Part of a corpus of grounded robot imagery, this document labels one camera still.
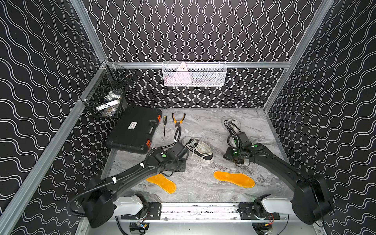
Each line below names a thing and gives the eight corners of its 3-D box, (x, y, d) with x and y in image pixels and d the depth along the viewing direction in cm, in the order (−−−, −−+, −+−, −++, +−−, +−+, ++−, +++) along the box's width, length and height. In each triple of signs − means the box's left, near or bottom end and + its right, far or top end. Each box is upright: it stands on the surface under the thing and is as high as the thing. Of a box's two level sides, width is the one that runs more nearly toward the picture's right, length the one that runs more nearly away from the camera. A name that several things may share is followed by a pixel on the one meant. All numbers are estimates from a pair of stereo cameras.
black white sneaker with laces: (177, 150, 99) (176, 143, 92) (186, 138, 105) (186, 131, 98) (208, 168, 91) (209, 163, 84) (216, 155, 97) (218, 148, 90)
